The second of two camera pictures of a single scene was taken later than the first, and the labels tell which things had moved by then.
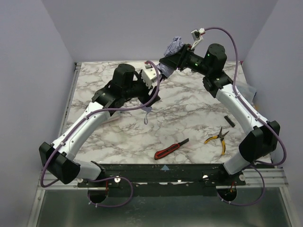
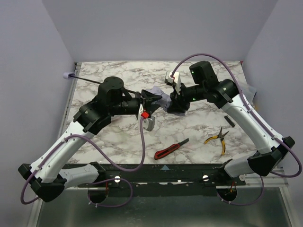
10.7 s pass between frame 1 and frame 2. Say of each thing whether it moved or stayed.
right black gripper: moved
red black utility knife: stayed
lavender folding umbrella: moved
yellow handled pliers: stayed
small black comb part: stayed
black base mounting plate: stayed
